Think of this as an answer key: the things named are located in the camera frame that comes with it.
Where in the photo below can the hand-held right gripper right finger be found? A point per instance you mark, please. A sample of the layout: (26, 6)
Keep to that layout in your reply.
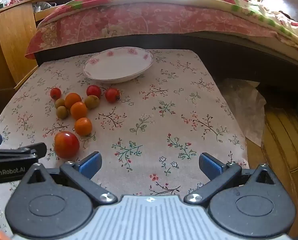
(209, 166)

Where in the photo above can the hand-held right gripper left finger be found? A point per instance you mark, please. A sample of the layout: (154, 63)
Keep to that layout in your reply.
(90, 164)

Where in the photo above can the large red tomato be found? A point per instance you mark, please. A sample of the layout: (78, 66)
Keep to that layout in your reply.
(66, 145)

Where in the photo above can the small orange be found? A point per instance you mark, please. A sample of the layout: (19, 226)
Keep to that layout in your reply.
(73, 99)
(83, 126)
(78, 110)

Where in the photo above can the small yellow-green fruit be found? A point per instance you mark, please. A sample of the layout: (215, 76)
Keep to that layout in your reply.
(91, 101)
(62, 112)
(60, 103)

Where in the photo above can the small red tomato with stem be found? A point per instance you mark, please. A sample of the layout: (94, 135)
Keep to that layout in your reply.
(112, 95)

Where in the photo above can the white floral plate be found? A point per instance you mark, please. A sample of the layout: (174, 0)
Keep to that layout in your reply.
(116, 65)

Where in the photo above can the floral tablecloth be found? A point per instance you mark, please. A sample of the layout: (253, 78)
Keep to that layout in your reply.
(164, 135)

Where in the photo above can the clear plastic sheet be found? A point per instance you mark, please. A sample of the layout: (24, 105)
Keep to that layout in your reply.
(241, 105)

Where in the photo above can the wooden nightstand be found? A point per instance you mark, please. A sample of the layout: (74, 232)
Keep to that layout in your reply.
(11, 42)

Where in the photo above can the olive mattress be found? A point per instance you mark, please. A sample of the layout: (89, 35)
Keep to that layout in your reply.
(276, 46)

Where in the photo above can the grey crumpled cloth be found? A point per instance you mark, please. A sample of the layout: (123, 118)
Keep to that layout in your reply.
(44, 6)

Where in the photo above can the pink floral blanket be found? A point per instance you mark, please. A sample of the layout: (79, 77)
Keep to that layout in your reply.
(139, 22)

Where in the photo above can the dark wooden headboard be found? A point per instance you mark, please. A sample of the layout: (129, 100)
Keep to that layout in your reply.
(284, 2)

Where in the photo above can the dark bed frame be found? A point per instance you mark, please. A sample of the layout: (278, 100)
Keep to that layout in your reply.
(239, 60)

